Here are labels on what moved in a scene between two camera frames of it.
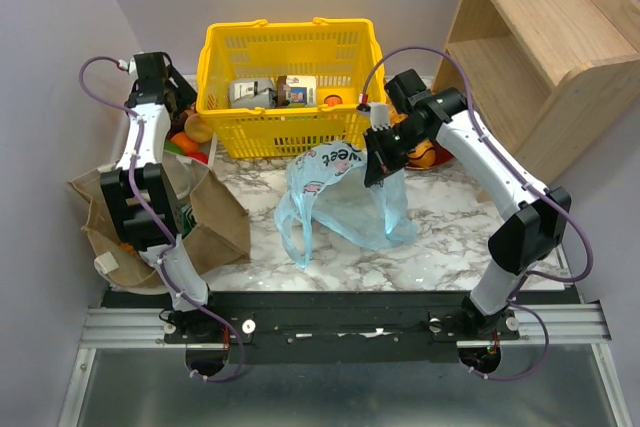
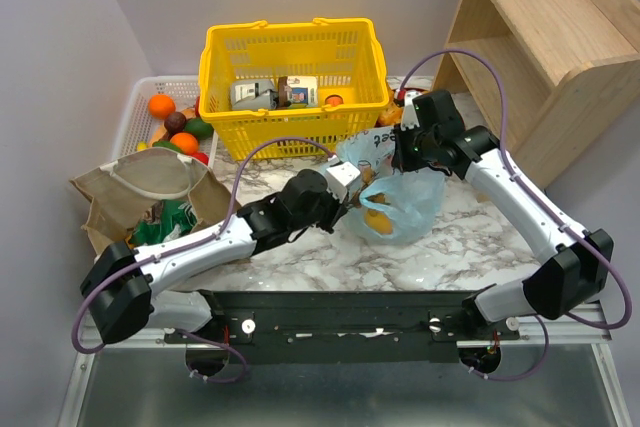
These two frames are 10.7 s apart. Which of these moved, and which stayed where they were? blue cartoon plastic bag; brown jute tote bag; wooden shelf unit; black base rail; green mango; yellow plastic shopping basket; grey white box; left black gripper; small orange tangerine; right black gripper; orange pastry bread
Moved: green mango; left black gripper; right black gripper; blue cartoon plastic bag
Stayed: wooden shelf unit; orange pastry bread; brown jute tote bag; small orange tangerine; black base rail; grey white box; yellow plastic shopping basket
